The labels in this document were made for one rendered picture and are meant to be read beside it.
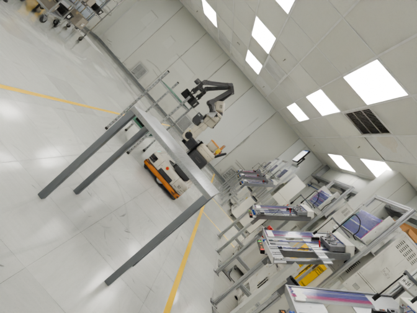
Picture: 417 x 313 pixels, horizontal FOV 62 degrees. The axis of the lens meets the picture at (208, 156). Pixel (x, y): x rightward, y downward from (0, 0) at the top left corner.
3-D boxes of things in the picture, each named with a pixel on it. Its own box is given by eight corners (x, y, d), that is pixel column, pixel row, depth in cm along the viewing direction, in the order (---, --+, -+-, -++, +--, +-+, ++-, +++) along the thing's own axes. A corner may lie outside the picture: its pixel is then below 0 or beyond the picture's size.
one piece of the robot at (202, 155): (185, 184, 511) (227, 147, 505) (179, 189, 457) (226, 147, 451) (170, 167, 512) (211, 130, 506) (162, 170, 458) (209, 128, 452)
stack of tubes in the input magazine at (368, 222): (360, 238, 310) (383, 219, 308) (341, 224, 361) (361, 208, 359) (369, 249, 310) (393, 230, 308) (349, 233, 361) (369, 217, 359)
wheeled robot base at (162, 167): (182, 194, 516) (194, 183, 515) (174, 200, 453) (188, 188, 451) (152, 160, 518) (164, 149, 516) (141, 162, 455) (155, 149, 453)
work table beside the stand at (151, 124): (75, 190, 253) (156, 117, 247) (134, 265, 244) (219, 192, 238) (36, 194, 208) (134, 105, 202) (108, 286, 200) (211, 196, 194)
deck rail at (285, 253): (270, 256, 312) (270, 249, 311) (270, 255, 314) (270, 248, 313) (350, 260, 308) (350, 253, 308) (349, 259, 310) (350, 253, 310)
